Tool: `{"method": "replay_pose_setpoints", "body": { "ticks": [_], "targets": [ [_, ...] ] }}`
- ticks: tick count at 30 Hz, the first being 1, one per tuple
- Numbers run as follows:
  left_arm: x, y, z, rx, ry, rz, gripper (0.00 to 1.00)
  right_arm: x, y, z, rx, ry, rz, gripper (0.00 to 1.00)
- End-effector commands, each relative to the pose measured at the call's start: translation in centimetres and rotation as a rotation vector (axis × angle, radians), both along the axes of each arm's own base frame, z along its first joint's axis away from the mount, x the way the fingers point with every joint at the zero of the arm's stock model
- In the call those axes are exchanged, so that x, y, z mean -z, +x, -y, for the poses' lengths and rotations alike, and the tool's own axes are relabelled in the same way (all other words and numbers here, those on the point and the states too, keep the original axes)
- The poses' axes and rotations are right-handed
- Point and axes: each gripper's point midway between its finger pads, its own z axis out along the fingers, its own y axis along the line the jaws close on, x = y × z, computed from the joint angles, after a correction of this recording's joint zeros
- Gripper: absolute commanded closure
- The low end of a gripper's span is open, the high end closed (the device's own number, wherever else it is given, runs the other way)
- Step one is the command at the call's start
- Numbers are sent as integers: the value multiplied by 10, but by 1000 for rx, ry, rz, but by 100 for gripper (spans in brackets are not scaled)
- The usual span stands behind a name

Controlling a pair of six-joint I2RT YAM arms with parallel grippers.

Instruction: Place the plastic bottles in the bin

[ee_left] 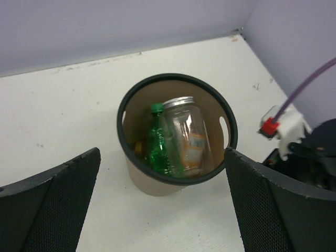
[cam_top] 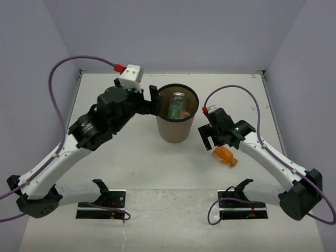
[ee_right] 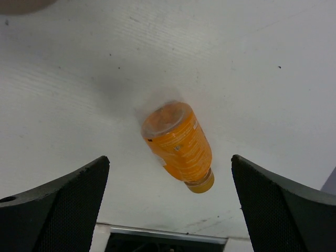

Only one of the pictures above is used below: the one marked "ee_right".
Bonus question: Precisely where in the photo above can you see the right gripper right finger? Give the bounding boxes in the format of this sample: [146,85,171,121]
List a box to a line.
[231,155,335,251]

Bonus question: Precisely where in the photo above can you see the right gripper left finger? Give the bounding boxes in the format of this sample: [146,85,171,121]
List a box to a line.
[1,156,110,251]

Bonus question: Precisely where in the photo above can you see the orange bottle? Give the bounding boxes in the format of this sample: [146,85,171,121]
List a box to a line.
[141,101,215,194]

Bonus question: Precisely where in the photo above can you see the brown cardboard bin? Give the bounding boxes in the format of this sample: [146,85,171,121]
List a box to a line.
[0,0,57,15]

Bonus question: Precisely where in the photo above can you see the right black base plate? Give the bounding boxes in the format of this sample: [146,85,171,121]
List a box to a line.
[105,226,227,251]

